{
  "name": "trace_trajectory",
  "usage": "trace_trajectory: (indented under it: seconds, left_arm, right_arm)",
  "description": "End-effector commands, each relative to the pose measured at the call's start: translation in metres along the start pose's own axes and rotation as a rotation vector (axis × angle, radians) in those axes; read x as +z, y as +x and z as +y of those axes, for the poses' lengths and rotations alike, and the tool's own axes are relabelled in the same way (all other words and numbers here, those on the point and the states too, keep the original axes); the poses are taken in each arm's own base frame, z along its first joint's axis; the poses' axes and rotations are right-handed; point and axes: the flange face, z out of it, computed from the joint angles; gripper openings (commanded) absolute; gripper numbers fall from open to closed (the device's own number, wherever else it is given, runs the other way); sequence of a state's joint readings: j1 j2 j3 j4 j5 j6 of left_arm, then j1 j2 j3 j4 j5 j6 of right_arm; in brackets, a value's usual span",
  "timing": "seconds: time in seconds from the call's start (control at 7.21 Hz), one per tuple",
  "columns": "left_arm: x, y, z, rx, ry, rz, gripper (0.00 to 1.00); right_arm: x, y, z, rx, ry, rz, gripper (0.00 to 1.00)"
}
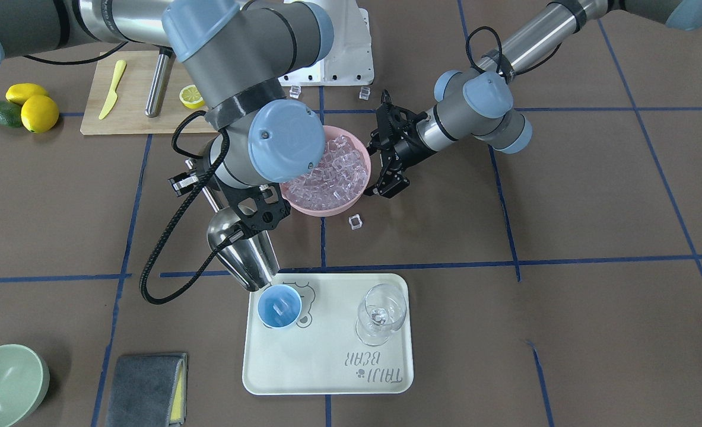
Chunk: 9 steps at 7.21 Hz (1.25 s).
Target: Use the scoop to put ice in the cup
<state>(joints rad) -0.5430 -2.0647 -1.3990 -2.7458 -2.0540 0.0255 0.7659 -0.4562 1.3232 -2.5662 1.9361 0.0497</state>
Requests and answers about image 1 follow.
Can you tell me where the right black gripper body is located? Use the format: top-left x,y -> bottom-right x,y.
212,181 -> 291,233

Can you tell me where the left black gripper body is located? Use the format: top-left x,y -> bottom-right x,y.
367,106 -> 437,170

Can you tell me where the silver metal ice scoop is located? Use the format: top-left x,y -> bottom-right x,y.
202,174 -> 279,292

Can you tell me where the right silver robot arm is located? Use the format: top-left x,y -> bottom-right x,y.
0,1 -> 335,236

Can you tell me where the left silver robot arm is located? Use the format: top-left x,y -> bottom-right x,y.
364,1 -> 702,198

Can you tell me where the loose ice cube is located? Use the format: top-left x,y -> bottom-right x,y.
358,87 -> 371,101
288,85 -> 302,99
348,214 -> 363,231

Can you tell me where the pink bowl of ice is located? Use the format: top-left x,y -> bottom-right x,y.
280,125 -> 371,217

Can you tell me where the light blue plastic cup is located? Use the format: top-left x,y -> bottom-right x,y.
256,284 -> 303,328

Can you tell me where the steel rod with black cap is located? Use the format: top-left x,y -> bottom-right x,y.
144,46 -> 175,118

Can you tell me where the half lemon slice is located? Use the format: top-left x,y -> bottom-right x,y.
178,84 -> 206,109

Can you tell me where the wooden cutting board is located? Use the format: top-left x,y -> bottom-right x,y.
80,50 -> 193,136

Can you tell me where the clear wine glass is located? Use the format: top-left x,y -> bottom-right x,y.
354,283 -> 408,346

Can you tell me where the yellow plastic knife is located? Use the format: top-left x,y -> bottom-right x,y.
98,59 -> 126,120

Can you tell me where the yellow lemon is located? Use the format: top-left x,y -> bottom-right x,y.
5,83 -> 49,106
21,95 -> 60,133

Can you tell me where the cream bear serving tray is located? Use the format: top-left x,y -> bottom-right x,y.
242,273 -> 415,395

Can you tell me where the green avocado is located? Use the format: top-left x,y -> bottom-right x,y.
0,100 -> 23,129

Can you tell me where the grey folded cloth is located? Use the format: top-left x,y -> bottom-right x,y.
106,352 -> 188,426

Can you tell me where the light green bowl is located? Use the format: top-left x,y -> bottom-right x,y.
0,344 -> 50,426

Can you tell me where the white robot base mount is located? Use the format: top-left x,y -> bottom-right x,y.
279,1 -> 375,87

